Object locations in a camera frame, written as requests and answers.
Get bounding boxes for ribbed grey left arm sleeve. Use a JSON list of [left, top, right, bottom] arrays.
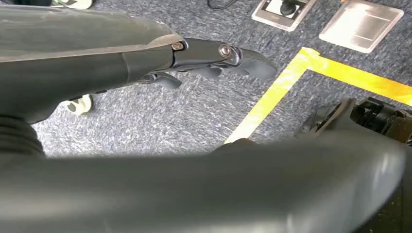
[[0, 114, 46, 159]]

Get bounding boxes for closed metal floor socket plate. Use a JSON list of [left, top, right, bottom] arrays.
[[318, 0, 405, 54]]

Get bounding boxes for black cable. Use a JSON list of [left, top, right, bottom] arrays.
[[206, 0, 239, 11]]

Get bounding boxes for black robot joint mechanism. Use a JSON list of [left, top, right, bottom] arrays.
[[295, 97, 412, 147]]

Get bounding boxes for open metal floor socket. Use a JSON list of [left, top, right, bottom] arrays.
[[251, 0, 318, 33]]

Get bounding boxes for yellow floor tape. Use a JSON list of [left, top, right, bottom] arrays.
[[223, 47, 412, 145]]

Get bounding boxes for black plug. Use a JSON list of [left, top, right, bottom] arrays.
[[279, 0, 298, 17]]

